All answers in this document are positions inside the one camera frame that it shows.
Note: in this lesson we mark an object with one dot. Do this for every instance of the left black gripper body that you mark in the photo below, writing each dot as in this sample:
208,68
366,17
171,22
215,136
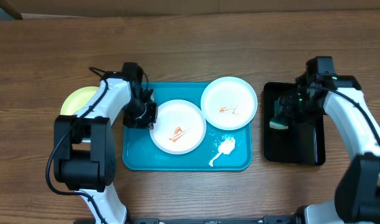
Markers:
137,114

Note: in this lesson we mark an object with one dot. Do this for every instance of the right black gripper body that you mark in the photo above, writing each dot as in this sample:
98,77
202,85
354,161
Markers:
301,109

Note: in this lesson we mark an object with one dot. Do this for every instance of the green yellow sponge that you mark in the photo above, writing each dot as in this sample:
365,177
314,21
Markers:
278,121

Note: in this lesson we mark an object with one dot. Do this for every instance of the white plate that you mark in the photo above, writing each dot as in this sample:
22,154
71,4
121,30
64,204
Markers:
229,103
180,127

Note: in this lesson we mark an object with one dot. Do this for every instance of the yellow-green plate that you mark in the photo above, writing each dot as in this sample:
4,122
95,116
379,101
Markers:
77,100

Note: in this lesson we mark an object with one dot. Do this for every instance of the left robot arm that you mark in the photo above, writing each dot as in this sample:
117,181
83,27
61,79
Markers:
83,161

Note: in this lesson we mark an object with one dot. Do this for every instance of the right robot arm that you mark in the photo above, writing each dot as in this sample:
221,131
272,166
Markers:
357,196

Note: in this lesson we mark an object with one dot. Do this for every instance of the black rectangular tray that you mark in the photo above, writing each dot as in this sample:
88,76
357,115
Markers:
299,144

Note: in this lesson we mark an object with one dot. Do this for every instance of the teal plastic tray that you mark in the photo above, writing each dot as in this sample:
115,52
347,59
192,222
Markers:
140,152

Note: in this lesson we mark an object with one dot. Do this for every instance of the white foam blob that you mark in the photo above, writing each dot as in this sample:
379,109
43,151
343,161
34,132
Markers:
224,146

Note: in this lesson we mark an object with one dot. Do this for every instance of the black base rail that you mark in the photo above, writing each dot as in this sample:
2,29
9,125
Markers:
268,219

